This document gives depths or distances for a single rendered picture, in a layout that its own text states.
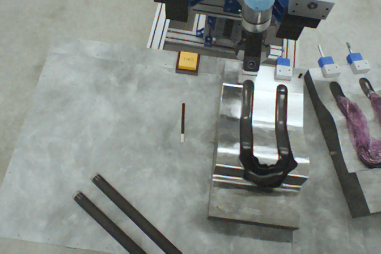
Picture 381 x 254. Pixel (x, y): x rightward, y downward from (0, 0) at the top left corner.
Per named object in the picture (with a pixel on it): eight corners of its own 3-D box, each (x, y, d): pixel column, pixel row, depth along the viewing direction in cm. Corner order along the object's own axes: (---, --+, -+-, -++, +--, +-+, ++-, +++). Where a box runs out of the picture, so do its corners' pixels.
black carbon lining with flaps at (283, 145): (241, 81, 117) (246, 66, 109) (289, 88, 117) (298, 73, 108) (232, 185, 103) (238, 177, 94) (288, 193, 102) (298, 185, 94)
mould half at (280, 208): (221, 74, 126) (227, 53, 114) (295, 84, 126) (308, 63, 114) (206, 219, 105) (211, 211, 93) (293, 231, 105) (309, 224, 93)
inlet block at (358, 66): (337, 47, 130) (343, 38, 125) (350, 45, 131) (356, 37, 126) (350, 77, 125) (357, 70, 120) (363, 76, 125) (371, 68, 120)
